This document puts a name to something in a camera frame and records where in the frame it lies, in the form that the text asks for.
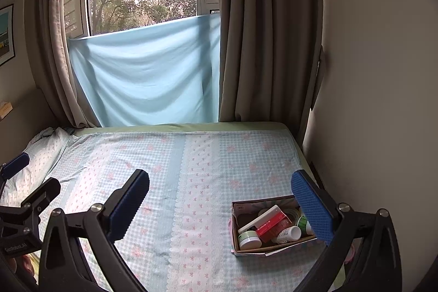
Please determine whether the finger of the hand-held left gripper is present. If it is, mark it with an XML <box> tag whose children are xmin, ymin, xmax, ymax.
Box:
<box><xmin>0</xmin><ymin>152</ymin><xmax>31</xmax><ymax>200</ymax></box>
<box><xmin>19</xmin><ymin>177</ymin><xmax>61</xmax><ymax>221</ymax></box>

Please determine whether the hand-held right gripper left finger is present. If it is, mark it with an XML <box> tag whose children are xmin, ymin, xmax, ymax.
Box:
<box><xmin>38</xmin><ymin>169</ymin><xmax>151</xmax><ymax>292</ymax></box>

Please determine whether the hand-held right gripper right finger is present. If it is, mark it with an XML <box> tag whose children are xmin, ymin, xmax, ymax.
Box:
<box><xmin>291</xmin><ymin>170</ymin><xmax>402</xmax><ymax>292</ymax></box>

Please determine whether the large green jar white lid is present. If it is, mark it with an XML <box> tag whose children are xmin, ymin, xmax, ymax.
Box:
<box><xmin>297</xmin><ymin>215</ymin><xmax>314</xmax><ymax>235</ymax></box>

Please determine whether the white pill bottle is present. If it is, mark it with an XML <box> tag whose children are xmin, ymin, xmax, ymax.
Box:
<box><xmin>272</xmin><ymin>225</ymin><xmax>302</xmax><ymax>244</ymax></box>

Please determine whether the red carton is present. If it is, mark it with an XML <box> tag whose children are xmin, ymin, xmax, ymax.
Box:
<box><xmin>255</xmin><ymin>212</ymin><xmax>290</xmax><ymax>243</ymax></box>

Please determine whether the white remote control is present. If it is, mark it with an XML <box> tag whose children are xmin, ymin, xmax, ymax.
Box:
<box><xmin>238</xmin><ymin>205</ymin><xmax>282</xmax><ymax>234</ymax></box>

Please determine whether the small green-lidded cream jar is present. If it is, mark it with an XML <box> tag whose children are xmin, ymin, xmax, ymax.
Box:
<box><xmin>238</xmin><ymin>230</ymin><xmax>263</xmax><ymax>251</ymax></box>

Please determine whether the pink cardboard box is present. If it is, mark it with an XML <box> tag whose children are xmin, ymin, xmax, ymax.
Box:
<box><xmin>229</xmin><ymin>194</ymin><xmax>325</xmax><ymax>257</ymax></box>

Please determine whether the person's left hand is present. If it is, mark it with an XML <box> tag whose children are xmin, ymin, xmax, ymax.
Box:
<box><xmin>7</xmin><ymin>255</ymin><xmax>36</xmax><ymax>283</ymax></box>

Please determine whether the pillow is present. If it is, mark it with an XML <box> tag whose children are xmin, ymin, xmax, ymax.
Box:
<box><xmin>0</xmin><ymin>127</ymin><xmax>74</xmax><ymax>208</ymax></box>

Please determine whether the pink item beside bed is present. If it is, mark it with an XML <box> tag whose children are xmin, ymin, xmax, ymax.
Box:
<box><xmin>343</xmin><ymin>242</ymin><xmax>357</xmax><ymax>266</ymax></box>

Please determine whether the blue checked floral blanket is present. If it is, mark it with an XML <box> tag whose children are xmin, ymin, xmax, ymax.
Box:
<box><xmin>0</xmin><ymin>128</ymin><xmax>331</xmax><ymax>292</ymax></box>

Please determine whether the green bed sheet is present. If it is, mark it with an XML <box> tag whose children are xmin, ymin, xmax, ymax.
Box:
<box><xmin>73</xmin><ymin>121</ymin><xmax>310</xmax><ymax>176</ymax></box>

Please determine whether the brown curtain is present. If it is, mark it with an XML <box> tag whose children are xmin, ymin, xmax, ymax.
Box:
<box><xmin>209</xmin><ymin>0</ymin><xmax>325</xmax><ymax>143</ymax></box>
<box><xmin>25</xmin><ymin>0</ymin><xmax>100</xmax><ymax>128</ymax></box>

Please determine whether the light blue hanging cloth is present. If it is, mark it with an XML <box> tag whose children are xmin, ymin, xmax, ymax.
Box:
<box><xmin>68</xmin><ymin>14</ymin><xmax>221</xmax><ymax>128</ymax></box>

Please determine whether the framed wall picture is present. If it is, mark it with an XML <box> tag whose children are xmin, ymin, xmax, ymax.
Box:
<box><xmin>0</xmin><ymin>4</ymin><xmax>16</xmax><ymax>66</ymax></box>

